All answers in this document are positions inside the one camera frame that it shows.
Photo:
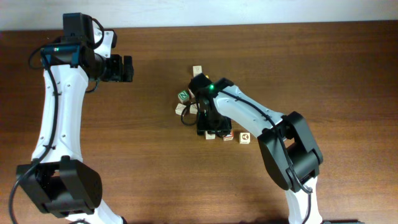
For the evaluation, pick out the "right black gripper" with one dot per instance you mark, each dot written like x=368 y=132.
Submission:
x=213 y=126

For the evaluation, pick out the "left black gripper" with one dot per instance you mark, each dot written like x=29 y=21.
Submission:
x=116 y=74

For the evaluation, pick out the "red Y wooden block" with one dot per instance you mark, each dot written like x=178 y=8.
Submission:
x=209 y=136
x=229 y=137

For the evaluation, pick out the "soccer ball wooden block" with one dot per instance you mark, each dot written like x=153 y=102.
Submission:
x=244 y=138

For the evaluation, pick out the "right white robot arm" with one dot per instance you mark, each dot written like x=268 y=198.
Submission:
x=290 y=153

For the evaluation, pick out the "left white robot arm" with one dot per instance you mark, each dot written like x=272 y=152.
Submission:
x=56 y=180

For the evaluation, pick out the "wooden block centre drawing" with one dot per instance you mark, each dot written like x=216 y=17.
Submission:
x=193 y=109

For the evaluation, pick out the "wooden block with drawing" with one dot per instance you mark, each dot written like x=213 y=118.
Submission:
x=191 y=93

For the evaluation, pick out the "wooden block lower left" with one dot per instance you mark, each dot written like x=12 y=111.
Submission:
x=179 y=110

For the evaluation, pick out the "green N wooden block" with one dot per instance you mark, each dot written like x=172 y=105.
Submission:
x=183 y=97

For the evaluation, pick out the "plain top wooden block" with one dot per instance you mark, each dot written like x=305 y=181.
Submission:
x=197 y=69

